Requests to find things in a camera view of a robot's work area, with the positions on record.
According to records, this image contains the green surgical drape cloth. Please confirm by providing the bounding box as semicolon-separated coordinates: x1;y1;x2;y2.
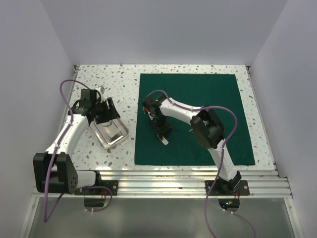
134;74;255;167

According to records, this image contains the white paper strip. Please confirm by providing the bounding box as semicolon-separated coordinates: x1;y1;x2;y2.
158;135;169;145
109;128;123;138

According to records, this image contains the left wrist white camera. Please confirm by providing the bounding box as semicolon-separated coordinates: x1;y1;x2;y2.
95;85;105;95

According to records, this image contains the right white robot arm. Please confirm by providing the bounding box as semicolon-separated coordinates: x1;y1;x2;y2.
142;95;241;195

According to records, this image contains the stainless steel tray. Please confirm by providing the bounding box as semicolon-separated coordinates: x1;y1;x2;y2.
90;119;129;149

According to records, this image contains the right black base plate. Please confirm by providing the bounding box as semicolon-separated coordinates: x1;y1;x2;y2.
204;179;250;196

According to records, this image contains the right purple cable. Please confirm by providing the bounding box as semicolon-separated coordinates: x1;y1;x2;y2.
146;89;257;238

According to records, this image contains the right white paper strip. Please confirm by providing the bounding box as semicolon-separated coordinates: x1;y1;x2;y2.
109;128;123;138

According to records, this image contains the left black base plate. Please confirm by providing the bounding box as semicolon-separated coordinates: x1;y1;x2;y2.
74;180;119;196

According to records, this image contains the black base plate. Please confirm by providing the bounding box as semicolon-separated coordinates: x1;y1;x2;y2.
74;180;119;196
204;179;250;196

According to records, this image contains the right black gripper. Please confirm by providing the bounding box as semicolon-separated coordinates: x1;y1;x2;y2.
149;115;172;139

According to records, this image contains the left white paper strip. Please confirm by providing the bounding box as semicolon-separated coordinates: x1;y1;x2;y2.
158;135;169;145

